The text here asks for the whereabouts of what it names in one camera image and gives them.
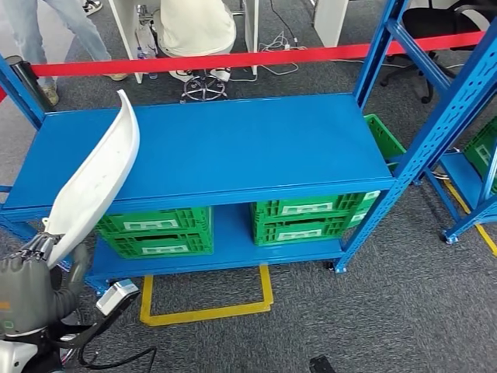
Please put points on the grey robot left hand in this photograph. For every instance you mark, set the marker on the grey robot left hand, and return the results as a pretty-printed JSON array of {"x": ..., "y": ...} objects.
[{"x": 27, "y": 293}]

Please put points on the white curved plastic part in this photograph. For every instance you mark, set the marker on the white curved plastic part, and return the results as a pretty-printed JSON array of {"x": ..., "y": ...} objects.
[{"x": 93, "y": 185}]

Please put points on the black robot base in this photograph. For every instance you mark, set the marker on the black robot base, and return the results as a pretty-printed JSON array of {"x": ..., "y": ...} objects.
[{"x": 322, "y": 365}]

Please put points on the blue metal shelf rack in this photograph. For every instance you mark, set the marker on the blue metal shelf rack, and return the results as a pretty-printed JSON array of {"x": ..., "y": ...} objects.
[
  {"x": 233, "y": 149},
  {"x": 461, "y": 175}
]

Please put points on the person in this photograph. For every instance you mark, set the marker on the person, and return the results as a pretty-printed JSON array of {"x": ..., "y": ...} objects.
[
  {"x": 27, "y": 31},
  {"x": 194, "y": 26}
]

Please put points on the person's shoe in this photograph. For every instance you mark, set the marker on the person's shoe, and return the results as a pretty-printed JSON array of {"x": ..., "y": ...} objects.
[{"x": 92, "y": 6}]

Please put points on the chrome swivel chair base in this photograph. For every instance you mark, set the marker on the chrome swivel chair base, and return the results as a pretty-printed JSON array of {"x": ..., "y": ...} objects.
[{"x": 204, "y": 88}]

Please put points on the red barrier belt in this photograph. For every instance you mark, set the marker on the red barrier belt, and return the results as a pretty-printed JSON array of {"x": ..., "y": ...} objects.
[{"x": 194, "y": 62}]

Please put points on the black office chair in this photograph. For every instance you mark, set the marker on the black office chair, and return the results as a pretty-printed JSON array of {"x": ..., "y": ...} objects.
[{"x": 434, "y": 23}]

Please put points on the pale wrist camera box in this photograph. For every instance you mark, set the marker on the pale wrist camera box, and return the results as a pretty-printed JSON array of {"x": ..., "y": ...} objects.
[{"x": 116, "y": 296}]

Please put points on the chrome barrier stanchion post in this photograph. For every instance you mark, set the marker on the chrome barrier stanchion post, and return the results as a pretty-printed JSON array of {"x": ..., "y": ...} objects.
[{"x": 29, "y": 82}]

